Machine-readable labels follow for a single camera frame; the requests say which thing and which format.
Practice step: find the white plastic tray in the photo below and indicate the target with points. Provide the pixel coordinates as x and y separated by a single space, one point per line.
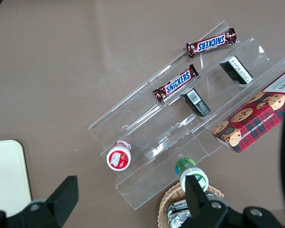
7 173

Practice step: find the red tartan cookie box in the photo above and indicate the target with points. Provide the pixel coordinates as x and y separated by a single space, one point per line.
251 123

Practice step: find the brown wicker basket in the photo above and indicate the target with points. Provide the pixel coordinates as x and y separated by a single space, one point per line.
167 197

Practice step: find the small black box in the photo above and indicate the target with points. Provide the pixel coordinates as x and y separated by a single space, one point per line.
237 70
196 102

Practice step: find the silver foil wrapped item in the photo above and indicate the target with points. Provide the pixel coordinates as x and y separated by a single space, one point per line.
178 216

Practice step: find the red lidded strawberry yogurt cup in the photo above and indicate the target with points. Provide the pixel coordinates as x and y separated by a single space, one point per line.
118 159

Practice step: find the Snickers chocolate bar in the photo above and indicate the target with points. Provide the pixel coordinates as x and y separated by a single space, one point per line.
178 83
211 43

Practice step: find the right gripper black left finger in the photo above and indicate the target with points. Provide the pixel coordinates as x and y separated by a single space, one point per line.
50 211

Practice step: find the green lidded yogurt cup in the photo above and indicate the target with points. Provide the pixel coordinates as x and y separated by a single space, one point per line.
184 166

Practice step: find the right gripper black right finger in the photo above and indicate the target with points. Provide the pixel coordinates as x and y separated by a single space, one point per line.
211 213

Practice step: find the clear acrylic tiered display stand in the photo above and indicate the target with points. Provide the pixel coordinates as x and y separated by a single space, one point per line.
145 123

